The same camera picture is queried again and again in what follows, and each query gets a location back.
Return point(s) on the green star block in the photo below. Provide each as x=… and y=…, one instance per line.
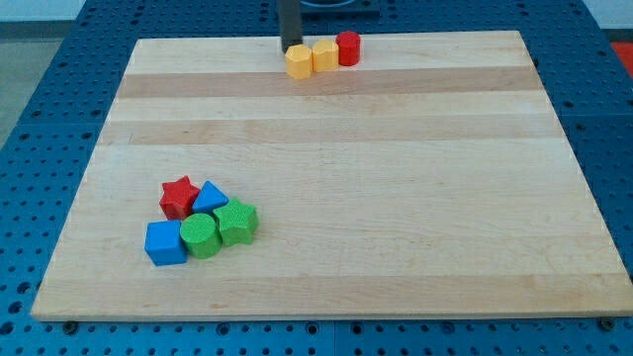
x=237, y=222

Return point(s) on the red star block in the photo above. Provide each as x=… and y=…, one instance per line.
x=178, y=198

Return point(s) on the blue triangle block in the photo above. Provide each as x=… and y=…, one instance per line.
x=209, y=198

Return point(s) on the wooden board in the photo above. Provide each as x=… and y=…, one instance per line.
x=433, y=179

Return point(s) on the yellow hexagon block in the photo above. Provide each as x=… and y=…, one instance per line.
x=299, y=61

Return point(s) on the yellow pentagon block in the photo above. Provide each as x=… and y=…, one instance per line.
x=325, y=56

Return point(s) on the green cylinder block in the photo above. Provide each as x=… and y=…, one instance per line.
x=200, y=234

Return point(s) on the red cylinder block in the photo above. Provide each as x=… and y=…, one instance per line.
x=349, y=45

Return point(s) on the blue cube block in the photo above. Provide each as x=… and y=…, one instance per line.
x=163, y=243

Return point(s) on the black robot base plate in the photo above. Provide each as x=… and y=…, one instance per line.
x=371, y=7

